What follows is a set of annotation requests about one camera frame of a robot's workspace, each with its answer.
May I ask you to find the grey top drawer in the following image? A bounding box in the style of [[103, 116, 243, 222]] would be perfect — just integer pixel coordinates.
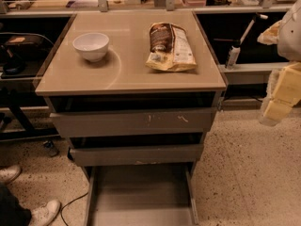
[[51, 108, 216, 137]]

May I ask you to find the white marker bottle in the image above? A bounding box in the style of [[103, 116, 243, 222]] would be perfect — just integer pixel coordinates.
[[225, 13, 268, 69]]

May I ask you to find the grey middle drawer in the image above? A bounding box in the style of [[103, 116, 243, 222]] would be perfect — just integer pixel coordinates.
[[71, 144, 203, 167]]

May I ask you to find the white shoe near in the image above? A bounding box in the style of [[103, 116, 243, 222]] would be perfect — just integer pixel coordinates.
[[28, 200, 61, 226]]

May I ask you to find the grey open bottom drawer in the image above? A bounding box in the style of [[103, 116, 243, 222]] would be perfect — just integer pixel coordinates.
[[84, 163, 198, 226]]

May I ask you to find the black floor cable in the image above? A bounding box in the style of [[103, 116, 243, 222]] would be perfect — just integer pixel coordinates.
[[59, 190, 90, 226]]

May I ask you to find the dark trouser leg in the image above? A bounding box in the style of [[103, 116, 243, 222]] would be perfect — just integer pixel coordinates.
[[0, 183, 31, 226]]

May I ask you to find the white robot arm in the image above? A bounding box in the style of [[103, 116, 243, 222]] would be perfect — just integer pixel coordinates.
[[258, 0, 301, 126]]

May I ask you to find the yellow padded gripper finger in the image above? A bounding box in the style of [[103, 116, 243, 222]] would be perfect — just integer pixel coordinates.
[[257, 21, 281, 45], [259, 62, 301, 126]]

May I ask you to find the grey drawer cabinet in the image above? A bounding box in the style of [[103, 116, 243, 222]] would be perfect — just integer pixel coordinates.
[[35, 9, 228, 174]]

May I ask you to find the white ceramic bowl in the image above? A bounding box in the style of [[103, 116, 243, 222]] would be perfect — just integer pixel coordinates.
[[72, 33, 109, 62]]

